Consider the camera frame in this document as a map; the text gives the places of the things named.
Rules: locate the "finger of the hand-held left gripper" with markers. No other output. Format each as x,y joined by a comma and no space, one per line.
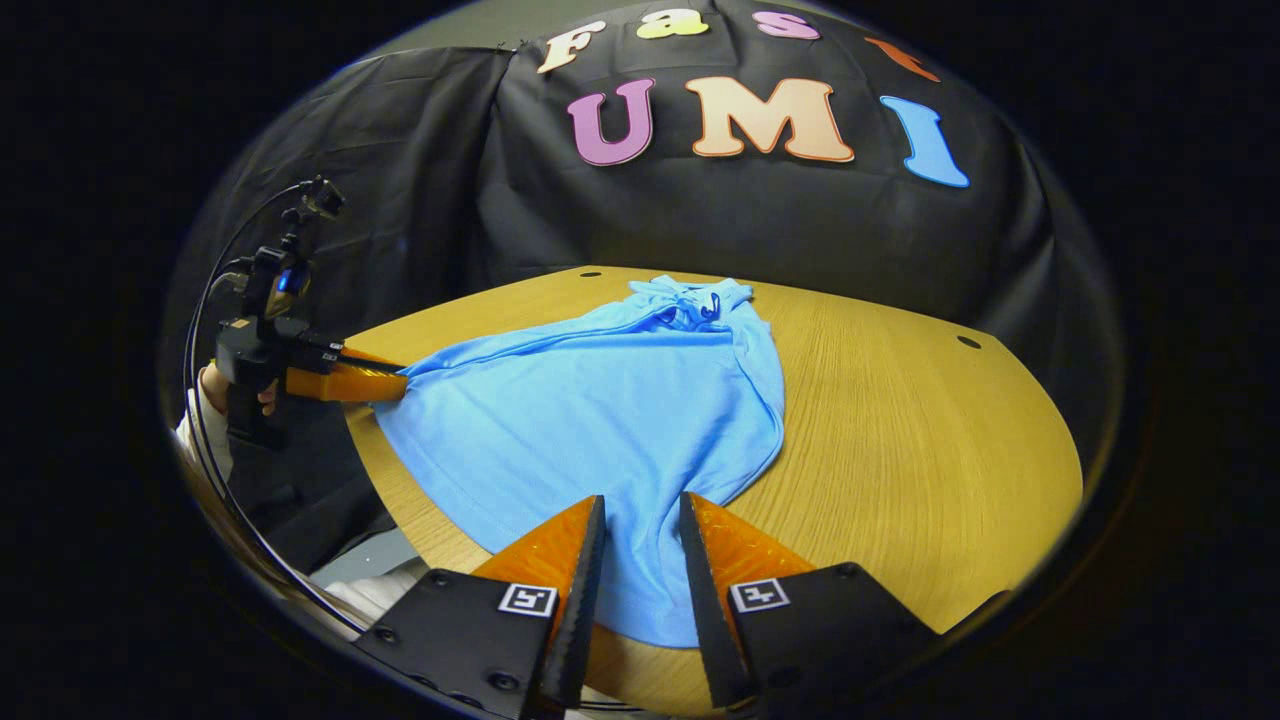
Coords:
350,383

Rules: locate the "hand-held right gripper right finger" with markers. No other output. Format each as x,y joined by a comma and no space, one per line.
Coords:
705,600

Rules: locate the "light blue T-shirt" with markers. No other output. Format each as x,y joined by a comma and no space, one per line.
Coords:
600,420

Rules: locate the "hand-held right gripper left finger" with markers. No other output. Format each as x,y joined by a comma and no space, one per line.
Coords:
585,600

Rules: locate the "black backdrop cloth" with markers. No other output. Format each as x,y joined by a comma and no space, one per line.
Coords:
750,220

